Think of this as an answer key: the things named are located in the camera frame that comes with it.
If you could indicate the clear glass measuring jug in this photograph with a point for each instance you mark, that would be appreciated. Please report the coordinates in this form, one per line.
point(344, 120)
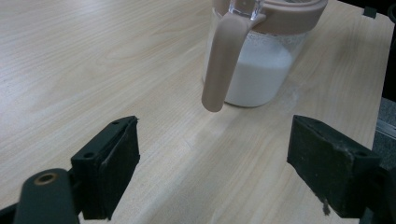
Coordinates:
point(261, 68)

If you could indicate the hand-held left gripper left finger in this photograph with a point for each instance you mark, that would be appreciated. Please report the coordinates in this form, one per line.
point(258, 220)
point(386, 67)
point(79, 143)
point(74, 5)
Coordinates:
point(106, 168)

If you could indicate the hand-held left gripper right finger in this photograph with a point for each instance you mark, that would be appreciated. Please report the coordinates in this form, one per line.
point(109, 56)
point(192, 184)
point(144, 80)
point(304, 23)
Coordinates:
point(330, 165)

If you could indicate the grey tape piece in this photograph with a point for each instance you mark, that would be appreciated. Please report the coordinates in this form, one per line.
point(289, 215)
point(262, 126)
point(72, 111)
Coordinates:
point(370, 12)

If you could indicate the aluminium floor rail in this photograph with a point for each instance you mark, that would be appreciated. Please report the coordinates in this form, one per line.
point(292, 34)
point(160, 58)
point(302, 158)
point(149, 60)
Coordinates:
point(386, 129)

